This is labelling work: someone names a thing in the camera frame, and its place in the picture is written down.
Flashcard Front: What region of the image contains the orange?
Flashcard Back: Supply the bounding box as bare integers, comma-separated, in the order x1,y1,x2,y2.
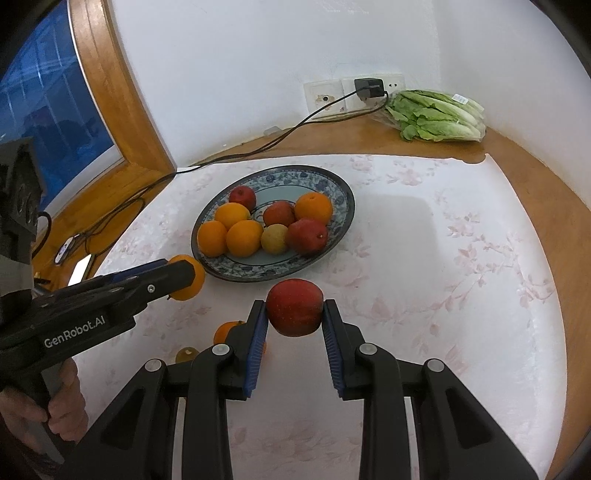
167,255,206,302
212,320,267,356
225,220,265,258
198,220,229,258
294,192,334,225
214,202,252,230

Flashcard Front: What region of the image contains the blue window pane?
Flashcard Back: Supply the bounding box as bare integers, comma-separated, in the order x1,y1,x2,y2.
0,4,125,217

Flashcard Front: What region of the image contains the white round-port wall socket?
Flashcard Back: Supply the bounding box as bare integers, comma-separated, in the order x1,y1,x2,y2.
304,79,345,118

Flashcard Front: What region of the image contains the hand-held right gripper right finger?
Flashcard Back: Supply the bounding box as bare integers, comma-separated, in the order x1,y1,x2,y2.
322,299,539,480

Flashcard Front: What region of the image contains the person's left hand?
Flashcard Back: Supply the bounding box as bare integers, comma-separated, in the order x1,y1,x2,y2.
0,359,89,444

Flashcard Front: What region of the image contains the black looped cable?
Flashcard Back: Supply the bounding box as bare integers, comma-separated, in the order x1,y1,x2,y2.
85,194,146,259

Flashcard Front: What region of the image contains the white floral tablecloth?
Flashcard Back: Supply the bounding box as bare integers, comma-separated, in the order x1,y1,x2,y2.
85,154,568,480

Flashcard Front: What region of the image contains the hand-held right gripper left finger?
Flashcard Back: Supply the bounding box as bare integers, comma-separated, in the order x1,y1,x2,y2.
65,299,269,480

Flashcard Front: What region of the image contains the blue patterned ceramic plate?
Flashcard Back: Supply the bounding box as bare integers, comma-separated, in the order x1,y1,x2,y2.
191,166,356,283

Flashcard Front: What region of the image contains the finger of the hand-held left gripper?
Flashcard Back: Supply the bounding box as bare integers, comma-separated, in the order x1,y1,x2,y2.
95,258,171,282
55,259,195,319

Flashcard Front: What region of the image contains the wooden window frame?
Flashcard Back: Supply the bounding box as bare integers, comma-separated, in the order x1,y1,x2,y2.
46,0,178,222

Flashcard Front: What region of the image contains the black charger plug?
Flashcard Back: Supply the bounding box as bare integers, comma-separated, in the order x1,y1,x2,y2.
354,78,385,100

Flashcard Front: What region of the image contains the red apple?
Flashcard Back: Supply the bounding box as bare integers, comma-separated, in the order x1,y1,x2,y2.
265,278,324,337
228,185,257,212
262,200,296,228
285,218,329,258

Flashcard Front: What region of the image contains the white power wall socket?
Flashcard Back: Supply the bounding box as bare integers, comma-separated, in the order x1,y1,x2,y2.
342,73,406,112

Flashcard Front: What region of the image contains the white lit phone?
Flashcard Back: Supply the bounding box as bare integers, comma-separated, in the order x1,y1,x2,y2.
68,255,92,284

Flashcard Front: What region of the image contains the black charger cable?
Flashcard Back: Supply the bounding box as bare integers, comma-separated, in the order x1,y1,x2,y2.
65,88,393,259

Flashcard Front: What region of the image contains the bagged green lettuce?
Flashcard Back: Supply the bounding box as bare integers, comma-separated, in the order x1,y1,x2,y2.
376,90,488,143

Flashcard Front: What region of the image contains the small dark white-edged device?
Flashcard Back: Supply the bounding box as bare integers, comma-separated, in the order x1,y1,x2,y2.
54,236,78,265

